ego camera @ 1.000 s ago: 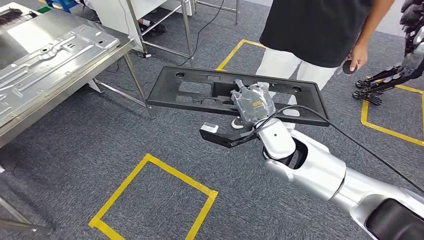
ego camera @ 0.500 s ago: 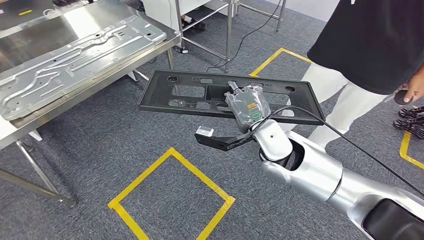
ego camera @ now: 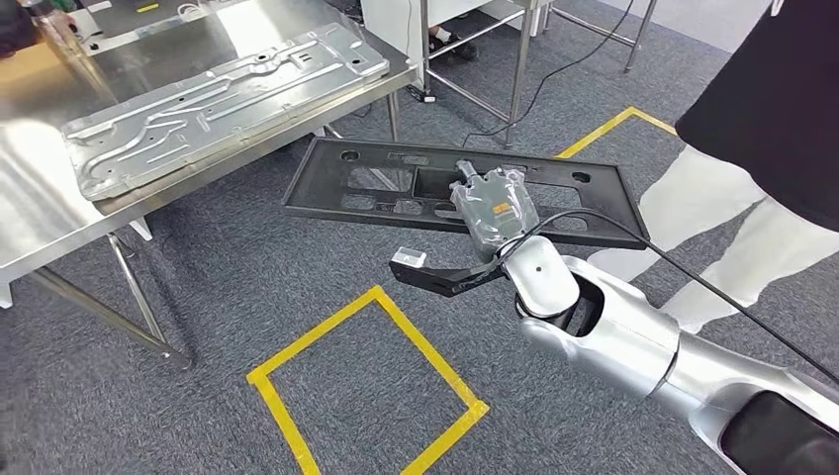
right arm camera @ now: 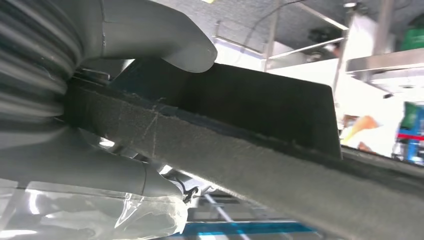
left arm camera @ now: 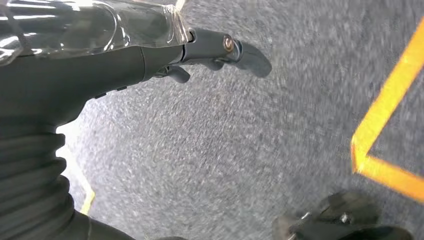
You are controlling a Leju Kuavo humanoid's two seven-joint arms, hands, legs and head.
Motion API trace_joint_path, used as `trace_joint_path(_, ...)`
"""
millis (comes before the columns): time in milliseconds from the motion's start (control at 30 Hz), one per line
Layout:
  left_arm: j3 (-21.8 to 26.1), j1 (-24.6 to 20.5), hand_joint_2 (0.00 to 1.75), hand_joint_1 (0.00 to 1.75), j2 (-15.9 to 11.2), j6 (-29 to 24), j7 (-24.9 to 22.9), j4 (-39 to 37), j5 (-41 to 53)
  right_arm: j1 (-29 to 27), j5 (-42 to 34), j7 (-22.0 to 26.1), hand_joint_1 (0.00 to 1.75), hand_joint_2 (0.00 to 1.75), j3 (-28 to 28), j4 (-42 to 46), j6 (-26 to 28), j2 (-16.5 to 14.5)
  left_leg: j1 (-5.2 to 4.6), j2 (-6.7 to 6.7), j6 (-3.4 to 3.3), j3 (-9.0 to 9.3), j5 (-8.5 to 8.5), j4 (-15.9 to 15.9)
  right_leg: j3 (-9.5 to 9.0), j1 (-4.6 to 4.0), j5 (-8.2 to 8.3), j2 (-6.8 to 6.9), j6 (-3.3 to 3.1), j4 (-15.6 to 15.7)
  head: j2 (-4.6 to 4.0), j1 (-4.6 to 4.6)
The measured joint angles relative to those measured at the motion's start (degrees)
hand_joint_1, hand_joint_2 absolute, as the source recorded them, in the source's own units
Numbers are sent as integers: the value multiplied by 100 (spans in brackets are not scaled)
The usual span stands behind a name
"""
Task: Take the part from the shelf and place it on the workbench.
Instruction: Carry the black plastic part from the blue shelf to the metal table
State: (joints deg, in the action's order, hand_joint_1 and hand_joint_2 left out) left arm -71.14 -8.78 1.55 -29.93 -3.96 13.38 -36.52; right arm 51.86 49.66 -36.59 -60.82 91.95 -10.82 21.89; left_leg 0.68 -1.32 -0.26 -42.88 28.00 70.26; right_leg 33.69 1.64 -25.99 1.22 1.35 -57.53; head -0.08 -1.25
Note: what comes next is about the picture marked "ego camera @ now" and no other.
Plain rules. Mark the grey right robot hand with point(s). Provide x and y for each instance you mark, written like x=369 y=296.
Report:
x=495 y=210

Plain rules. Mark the black plastic frame part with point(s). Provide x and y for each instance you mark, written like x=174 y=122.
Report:
x=314 y=190

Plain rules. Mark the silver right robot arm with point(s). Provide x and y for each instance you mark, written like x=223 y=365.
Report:
x=623 y=341

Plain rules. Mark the stainless steel workbench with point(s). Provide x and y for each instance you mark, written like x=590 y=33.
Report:
x=39 y=197

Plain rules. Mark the black power adapter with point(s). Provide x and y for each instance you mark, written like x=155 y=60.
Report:
x=423 y=97

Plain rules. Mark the white cabinet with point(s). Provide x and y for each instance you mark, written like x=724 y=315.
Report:
x=393 y=26

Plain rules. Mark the person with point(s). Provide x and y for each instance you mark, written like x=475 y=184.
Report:
x=773 y=98

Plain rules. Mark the stamped sheet metal panel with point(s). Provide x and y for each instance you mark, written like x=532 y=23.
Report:
x=196 y=111

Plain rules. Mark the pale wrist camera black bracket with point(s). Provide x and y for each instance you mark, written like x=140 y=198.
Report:
x=432 y=278

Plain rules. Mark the steel frame table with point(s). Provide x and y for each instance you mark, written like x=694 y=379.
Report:
x=520 y=65

